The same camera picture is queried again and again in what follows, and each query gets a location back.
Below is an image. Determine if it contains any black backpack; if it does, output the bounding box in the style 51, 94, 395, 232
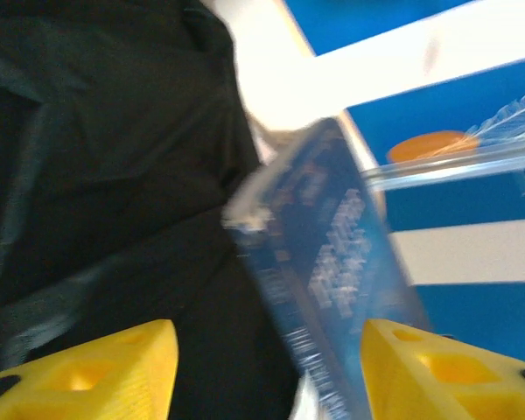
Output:
0, 0, 299, 420

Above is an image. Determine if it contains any blue Little Prince book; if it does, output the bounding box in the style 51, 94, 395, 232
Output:
221, 117, 434, 420

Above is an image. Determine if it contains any blue poster orange circle feather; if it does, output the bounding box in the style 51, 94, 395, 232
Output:
347, 56, 525, 233

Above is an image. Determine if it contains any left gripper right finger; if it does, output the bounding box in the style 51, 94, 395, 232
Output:
360, 318, 525, 420

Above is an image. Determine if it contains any blue wall poster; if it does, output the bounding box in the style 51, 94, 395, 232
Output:
402, 282, 525, 365

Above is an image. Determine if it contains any blue poster beige circle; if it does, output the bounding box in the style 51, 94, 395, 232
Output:
283, 0, 465, 58

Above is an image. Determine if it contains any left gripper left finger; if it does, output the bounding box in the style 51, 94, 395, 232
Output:
0, 318, 179, 420

